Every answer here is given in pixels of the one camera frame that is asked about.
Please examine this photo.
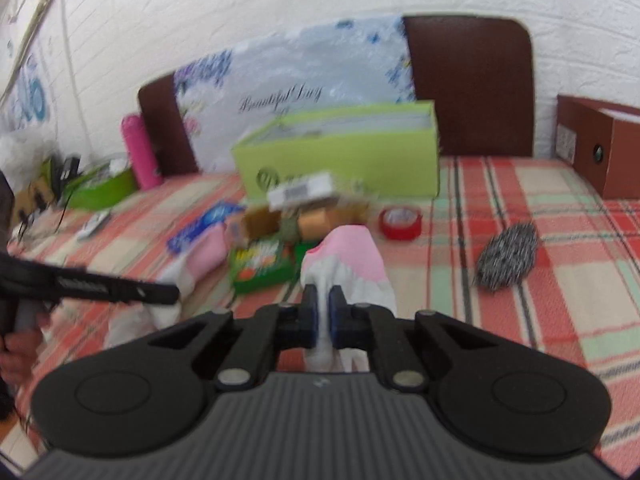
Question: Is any green snack packet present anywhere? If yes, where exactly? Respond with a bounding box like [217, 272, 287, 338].
[229, 239, 297, 295]

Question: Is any person's left hand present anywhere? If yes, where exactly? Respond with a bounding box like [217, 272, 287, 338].
[0, 305, 52, 387]

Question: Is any steel wool scrubber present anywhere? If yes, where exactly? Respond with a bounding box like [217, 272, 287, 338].
[474, 221, 541, 291]

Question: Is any small tan box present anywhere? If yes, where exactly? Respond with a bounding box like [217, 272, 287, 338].
[299, 209, 342, 237]

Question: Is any brown cardboard box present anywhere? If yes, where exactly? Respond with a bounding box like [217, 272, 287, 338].
[556, 94, 640, 200]

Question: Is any pink thermos bottle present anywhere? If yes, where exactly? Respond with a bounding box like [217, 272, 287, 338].
[121, 114, 163, 191]

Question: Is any yellow white medicine box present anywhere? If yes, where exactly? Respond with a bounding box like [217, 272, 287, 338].
[267, 172, 334, 211]

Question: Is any white wall cable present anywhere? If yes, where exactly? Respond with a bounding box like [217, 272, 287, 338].
[59, 0, 97, 157]

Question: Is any light green cardboard box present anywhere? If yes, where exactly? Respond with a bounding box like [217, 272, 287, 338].
[231, 101, 441, 200]

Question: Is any blue wall sticker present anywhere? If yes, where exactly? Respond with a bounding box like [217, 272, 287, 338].
[0, 54, 52, 128]

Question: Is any brown headboard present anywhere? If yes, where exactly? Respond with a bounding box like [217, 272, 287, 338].
[137, 15, 535, 191]

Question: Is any red tape roll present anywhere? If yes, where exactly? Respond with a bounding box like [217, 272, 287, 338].
[378, 205, 423, 241]

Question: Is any brown cardboard piece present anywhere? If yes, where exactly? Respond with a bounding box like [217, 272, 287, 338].
[242, 210, 282, 247]

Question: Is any plaid bed sheet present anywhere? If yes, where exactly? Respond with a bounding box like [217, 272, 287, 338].
[0, 155, 640, 476]

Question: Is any white remote control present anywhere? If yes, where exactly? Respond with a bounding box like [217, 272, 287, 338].
[76, 211, 112, 241]

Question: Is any black cable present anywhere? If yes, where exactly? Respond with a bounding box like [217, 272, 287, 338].
[19, 187, 73, 237]

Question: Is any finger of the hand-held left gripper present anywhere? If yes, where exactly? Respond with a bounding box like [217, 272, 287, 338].
[55, 267, 181, 307]

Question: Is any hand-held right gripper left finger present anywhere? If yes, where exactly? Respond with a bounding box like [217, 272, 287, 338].
[147, 284, 319, 392]

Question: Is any white plastic bag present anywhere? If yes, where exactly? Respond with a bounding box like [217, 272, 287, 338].
[0, 129, 62, 177]

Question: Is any blue packet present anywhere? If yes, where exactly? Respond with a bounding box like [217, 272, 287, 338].
[167, 202, 246, 256]

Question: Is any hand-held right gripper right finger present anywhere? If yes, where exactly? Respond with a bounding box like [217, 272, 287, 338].
[328, 284, 496, 392]

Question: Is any green tray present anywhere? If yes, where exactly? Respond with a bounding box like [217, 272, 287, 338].
[64, 160, 139, 211]

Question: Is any pink white sock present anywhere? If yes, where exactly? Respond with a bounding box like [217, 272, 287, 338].
[105, 224, 230, 348]
[299, 225, 398, 373]

